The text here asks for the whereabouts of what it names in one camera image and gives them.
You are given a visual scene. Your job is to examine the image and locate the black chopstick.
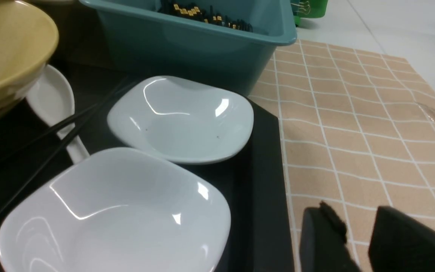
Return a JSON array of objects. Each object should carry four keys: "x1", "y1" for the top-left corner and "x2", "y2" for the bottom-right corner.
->
[
  {"x1": 0, "y1": 77, "x2": 128, "y2": 164},
  {"x1": 0, "y1": 77, "x2": 137, "y2": 215}
]

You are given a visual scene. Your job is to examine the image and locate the beige checked tablecloth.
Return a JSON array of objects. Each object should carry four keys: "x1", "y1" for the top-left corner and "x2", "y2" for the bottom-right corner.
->
[{"x1": 249, "y1": 40, "x2": 435, "y2": 272}]

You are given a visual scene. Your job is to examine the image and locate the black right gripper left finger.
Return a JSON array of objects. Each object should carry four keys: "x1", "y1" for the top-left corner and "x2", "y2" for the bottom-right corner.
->
[{"x1": 300, "y1": 201, "x2": 361, "y2": 272}]

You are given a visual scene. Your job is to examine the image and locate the yellow noodle bowl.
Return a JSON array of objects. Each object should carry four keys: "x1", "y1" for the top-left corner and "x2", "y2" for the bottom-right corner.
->
[{"x1": 0, "y1": 0, "x2": 59, "y2": 119}]

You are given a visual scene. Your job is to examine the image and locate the green cloth backdrop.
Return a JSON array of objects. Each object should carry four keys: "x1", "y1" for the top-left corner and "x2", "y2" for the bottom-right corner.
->
[{"x1": 290, "y1": 0, "x2": 328, "y2": 26}]

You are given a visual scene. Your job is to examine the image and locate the teal plastic bin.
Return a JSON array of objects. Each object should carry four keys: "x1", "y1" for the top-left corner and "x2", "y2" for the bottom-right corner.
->
[{"x1": 81, "y1": 0, "x2": 297, "y2": 95}]

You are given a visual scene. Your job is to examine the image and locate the black serving tray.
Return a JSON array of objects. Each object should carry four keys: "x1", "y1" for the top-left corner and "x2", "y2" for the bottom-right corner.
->
[{"x1": 0, "y1": 61, "x2": 295, "y2": 272}]

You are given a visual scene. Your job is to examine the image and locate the white square dish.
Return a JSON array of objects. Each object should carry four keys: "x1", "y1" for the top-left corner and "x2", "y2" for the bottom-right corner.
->
[
  {"x1": 107, "y1": 76, "x2": 254, "y2": 165},
  {"x1": 0, "y1": 147, "x2": 231, "y2": 272}
]

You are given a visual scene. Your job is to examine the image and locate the black chopsticks pile in bin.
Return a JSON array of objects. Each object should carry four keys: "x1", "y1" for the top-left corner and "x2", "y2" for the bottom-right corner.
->
[{"x1": 156, "y1": 0, "x2": 254, "y2": 32}]

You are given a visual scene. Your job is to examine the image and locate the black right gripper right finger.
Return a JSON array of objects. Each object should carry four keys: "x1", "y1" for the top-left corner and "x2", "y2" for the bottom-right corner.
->
[{"x1": 368, "y1": 206, "x2": 435, "y2": 272}]

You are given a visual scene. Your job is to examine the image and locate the white soup spoon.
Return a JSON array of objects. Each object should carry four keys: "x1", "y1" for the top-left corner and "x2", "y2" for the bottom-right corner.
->
[{"x1": 26, "y1": 64, "x2": 89, "y2": 165}]

